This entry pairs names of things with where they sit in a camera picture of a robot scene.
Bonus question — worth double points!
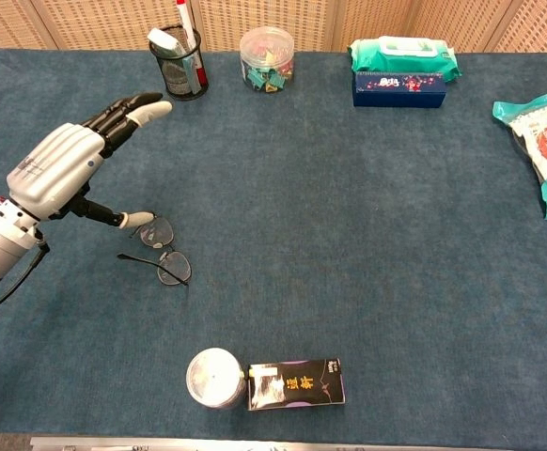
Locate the black box gold characters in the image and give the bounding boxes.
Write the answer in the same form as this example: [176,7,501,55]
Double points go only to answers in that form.
[246,358,348,412]

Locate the black mesh pen holder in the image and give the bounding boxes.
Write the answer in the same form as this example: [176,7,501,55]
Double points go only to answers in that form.
[148,25,210,101]

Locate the silver metal rail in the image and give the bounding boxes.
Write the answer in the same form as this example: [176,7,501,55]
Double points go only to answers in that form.
[28,435,514,451]

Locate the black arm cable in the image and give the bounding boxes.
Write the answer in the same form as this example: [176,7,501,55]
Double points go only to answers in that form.
[0,241,52,323]

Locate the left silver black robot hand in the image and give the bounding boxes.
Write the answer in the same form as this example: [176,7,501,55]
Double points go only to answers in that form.
[6,91,174,230]

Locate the wicker folding screen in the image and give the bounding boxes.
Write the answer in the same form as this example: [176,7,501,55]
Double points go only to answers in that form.
[0,0,547,54]

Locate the teal pen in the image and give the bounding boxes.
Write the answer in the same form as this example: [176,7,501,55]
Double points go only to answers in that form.
[182,51,203,95]

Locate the thin-framed eyeglasses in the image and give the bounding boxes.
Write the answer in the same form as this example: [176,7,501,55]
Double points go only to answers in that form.
[117,213,194,288]

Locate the dark blue printed box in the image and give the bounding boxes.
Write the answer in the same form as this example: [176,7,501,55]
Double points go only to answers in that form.
[352,70,448,109]

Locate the white eraser block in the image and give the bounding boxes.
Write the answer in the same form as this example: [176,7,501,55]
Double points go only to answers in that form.
[147,26,183,58]

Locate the round silver lidded tin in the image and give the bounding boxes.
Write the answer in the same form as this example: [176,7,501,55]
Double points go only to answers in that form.
[185,347,248,410]

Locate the red white marker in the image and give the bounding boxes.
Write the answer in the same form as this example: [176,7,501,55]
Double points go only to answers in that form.
[175,0,209,88]

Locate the clear jar of binder clips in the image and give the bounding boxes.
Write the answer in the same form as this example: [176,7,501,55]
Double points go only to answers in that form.
[239,26,296,93]

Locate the green wet wipes pack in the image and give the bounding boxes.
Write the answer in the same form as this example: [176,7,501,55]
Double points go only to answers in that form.
[347,35,463,85]

